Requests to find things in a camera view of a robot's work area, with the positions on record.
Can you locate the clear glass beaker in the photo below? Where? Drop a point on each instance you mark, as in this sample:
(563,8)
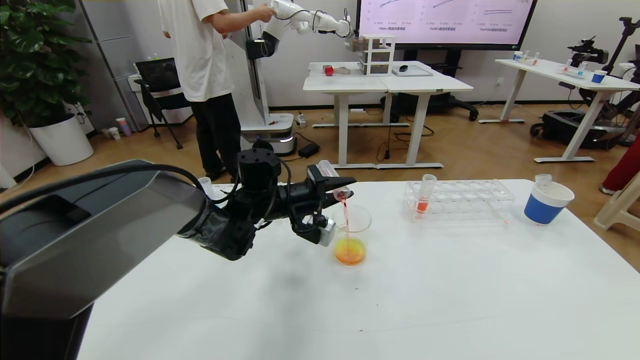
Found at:
(351,252)

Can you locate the white standing desk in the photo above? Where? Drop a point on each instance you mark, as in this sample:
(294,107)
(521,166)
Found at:
(425,85)
(340,85)

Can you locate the black screen stand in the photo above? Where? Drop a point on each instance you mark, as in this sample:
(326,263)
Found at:
(450,104)

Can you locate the large wall screen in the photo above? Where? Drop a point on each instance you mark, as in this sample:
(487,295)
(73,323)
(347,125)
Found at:
(445,22)

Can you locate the green leafy plant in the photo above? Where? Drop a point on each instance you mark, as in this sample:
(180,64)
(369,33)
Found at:
(35,60)

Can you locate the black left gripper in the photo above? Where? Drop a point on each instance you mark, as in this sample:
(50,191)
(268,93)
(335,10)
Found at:
(316,182)

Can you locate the white power strip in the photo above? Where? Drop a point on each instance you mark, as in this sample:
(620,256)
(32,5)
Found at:
(301,120)

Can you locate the pink drinking cup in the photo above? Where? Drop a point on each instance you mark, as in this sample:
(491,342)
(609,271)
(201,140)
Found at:
(123,127)

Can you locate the yellow pigment test tube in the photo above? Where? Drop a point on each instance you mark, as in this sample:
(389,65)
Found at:
(543,181)

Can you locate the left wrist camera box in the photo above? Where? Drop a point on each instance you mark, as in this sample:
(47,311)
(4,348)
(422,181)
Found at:
(324,232)

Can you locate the grey flat tray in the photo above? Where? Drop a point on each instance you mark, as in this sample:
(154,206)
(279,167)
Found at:
(412,72)

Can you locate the red pigment test tube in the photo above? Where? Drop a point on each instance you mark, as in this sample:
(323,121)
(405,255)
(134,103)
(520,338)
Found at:
(326,169)
(423,204)

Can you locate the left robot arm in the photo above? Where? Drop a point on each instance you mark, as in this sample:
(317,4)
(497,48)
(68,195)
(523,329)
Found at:
(100,230)

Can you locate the long white desk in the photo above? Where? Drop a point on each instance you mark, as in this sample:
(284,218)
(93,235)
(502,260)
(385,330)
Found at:
(560,73)

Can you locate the black office chair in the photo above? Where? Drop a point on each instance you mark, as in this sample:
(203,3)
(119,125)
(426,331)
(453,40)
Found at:
(160,75)

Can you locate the black orange robot arm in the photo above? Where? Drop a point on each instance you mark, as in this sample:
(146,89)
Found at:
(592,52)

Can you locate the beige plastic stool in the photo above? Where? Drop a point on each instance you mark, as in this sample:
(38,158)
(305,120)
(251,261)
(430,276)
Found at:
(617,212)

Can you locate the black power adapter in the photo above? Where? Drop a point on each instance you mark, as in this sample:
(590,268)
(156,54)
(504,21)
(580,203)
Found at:
(309,150)

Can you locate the blue white paper cup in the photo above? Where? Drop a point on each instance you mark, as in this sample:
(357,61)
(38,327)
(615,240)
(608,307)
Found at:
(545,211)

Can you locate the white planter pot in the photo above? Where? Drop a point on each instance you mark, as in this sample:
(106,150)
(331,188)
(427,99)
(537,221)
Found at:
(61,141)

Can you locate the white drawer unit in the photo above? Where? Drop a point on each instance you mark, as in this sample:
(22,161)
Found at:
(376,56)

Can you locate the white tower robot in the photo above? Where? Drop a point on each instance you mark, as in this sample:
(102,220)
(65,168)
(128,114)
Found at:
(262,110)

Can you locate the person in white t-shirt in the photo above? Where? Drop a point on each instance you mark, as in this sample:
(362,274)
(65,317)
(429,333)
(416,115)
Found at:
(200,60)

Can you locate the grey metal cabinet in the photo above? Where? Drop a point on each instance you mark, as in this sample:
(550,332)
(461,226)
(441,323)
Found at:
(115,40)

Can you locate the person in red trousers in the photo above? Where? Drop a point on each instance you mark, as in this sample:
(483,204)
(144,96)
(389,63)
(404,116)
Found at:
(625,170)

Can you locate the blue pigment test tube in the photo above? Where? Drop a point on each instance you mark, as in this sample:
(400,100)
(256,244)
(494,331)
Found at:
(205,184)

